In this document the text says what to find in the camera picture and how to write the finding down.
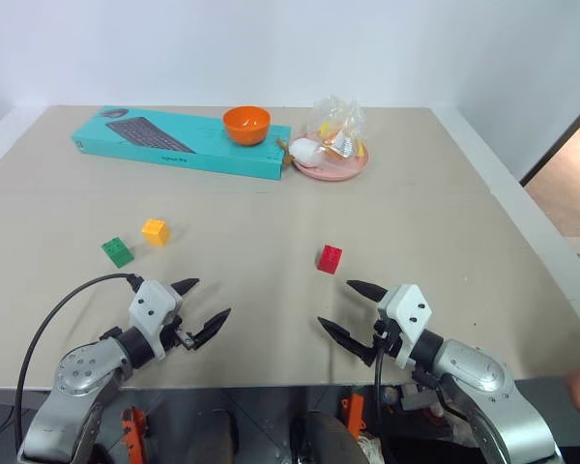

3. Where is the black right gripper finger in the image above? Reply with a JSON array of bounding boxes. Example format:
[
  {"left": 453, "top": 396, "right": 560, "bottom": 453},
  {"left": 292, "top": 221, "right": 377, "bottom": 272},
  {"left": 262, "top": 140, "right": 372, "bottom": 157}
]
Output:
[
  {"left": 345, "top": 279, "right": 391, "bottom": 304},
  {"left": 316, "top": 316, "right": 377, "bottom": 367}
]

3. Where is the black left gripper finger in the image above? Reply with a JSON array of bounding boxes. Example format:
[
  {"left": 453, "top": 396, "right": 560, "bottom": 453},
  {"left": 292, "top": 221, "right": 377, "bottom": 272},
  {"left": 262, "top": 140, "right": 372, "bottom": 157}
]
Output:
[
  {"left": 191, "top": 307, "right": 233, "bottom": 352},
  {"left": 170, "top": 277, "right": 201, "bottom": 298}
]

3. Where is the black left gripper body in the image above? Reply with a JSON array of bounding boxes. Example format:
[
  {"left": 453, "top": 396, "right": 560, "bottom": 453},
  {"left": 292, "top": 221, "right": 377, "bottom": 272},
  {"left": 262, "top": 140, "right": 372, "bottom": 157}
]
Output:
[{"left": 160, "top": 313, "right": 198, "bottom": 352}]

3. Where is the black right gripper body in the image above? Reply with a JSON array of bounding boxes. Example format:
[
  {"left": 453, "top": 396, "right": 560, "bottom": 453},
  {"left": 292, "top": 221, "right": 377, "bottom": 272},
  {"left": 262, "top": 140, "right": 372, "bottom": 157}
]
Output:
[{"left": 371, "top": 317, "right": 408, "bottom": 362}]

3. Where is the red toy block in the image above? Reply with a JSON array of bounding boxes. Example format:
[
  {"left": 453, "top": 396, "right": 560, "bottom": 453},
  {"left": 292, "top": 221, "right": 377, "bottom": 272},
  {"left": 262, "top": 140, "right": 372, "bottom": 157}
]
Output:
[{"left": 317, "top": 244, "right": 344, "bottom": 276}]

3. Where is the yellow toy block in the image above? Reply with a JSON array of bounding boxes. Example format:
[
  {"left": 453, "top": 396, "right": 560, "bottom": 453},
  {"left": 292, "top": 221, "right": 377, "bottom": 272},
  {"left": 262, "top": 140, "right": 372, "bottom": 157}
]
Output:
[{"left": 140, "top": 217, "right": 171, "bottom": 248}]

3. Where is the orange clamp under table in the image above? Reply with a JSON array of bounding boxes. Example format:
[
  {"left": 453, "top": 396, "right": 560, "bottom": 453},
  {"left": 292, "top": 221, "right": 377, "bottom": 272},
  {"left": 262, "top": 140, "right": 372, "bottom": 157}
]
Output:
[
  {"left": 339, "top": 392, "right": 367, "bottom": 437},
  {"left": 120, "top": 405, "right": 150, "bottom": 464}
]

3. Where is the green toy block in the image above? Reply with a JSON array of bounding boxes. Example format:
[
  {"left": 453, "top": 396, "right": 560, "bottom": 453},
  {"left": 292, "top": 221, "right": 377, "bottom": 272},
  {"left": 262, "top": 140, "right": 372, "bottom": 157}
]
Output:
[{"left": 101, "top": 237, "right": 135, "bottom": 269}]

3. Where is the pink round plate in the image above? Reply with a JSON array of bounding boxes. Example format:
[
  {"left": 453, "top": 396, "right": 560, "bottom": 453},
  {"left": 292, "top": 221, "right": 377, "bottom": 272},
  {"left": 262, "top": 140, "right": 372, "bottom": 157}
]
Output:
[{"left": 289, "top": 129, "right": 372, "bottom": 184}]

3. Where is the teal keyboard box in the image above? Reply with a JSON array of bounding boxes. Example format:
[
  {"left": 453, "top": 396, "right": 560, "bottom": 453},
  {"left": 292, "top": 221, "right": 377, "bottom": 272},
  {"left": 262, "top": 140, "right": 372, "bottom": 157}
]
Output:
[{"left": 71, "top": 105, "right": 293, "bottom": 182}]

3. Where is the white soft toy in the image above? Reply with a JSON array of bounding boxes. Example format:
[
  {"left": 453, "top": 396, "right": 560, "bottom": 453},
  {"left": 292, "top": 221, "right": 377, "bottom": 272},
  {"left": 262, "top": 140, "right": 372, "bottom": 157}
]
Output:
[{"left": 288, "top": 136, "right": 321, "bottom": 168}]

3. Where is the orange plastic bowl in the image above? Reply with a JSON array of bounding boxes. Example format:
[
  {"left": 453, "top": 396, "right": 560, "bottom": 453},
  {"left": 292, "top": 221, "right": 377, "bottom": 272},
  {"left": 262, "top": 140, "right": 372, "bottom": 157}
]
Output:
[{"left": 221, "top": 105, "right": 273, "bottom": 148}]

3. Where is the clear crumpled plastic bag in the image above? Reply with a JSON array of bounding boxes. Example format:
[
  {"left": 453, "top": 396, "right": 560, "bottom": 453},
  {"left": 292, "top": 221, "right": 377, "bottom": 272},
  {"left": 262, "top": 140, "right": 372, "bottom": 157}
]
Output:
[{"left": 309, "top": 96, "right": 367, "bottom": 161}]

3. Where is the brown wooden door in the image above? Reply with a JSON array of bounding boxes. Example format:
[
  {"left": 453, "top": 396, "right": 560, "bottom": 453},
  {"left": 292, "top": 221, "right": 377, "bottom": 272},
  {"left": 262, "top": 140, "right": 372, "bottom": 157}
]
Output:
[{"left": 518, "top": 91, "right": 580, "bottom": 253}]

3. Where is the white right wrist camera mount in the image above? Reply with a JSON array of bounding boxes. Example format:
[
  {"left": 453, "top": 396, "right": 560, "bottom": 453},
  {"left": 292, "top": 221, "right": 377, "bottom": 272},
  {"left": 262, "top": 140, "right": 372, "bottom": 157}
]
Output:
[{"left": 376, "top": 283, "right": 434, "bottom": 371}]

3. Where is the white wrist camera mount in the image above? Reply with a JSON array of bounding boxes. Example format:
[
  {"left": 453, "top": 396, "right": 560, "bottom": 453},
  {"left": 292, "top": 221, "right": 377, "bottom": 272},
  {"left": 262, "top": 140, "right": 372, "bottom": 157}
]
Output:
[
  {"left": 376, "top": 283, "right": 434, "bottom": 371},
  {"left": 127, "top": 278, "right": 185, "bottom": 362}
]

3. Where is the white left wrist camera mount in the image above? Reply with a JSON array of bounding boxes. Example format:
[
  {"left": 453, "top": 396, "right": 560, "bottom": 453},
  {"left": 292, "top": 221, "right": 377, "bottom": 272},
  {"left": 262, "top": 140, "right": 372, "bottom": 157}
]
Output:
[{"left": 127, "top": 278, "right": 185, "bottom": 362}]

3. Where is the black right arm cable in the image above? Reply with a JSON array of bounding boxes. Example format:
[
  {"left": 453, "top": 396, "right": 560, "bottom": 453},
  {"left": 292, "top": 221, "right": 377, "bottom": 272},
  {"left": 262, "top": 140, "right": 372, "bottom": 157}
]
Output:
[{"left": 372, "top": 337, "right": 387, "bottom": 439}]

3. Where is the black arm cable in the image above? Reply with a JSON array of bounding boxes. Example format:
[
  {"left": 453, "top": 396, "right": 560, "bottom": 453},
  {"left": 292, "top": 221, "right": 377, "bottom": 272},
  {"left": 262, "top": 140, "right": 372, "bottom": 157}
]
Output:
[
  {"left": 372, "top": 337, "right": 387, "bottom": 439},
  {"left": 14, "top": 273, "right": 144, "bottom": 453}
]

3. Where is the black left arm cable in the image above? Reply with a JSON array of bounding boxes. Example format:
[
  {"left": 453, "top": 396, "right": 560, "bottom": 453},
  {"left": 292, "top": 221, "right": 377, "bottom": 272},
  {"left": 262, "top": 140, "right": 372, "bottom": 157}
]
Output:
[{"left": 14, "top": 273, "right": 144, "bottom": 453}]

